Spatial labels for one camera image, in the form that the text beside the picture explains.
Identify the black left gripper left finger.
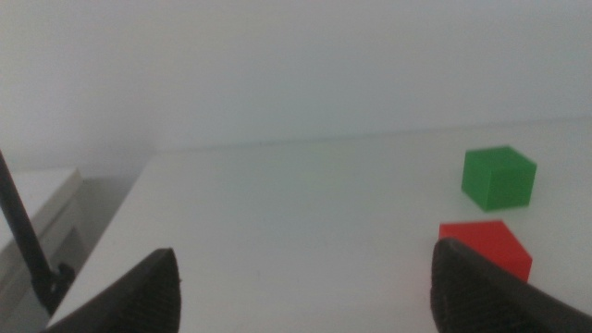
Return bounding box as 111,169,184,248
39,248,181,333

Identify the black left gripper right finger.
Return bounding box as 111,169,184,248
429,238,592,333

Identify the red cube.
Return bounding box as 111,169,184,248
438,219,534,283

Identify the green cube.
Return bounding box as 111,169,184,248
461,145,538,213

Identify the black stand pole with clamp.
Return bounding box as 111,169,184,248
0,147,77,316

